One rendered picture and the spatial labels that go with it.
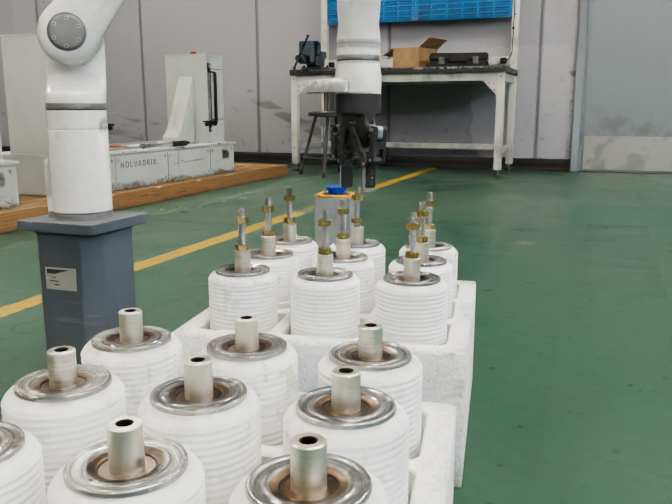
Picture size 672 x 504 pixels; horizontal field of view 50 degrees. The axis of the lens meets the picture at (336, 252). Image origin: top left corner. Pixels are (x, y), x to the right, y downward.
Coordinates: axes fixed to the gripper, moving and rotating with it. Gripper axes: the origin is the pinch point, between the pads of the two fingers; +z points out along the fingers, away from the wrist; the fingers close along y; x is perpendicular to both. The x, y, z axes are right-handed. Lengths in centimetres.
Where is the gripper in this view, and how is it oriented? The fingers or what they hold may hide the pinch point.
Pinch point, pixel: (357, 181)
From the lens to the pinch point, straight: 119.8
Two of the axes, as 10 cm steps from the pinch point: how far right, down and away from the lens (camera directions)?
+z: -0.1, 9.8, 1.9
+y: -5.1, -1.7, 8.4
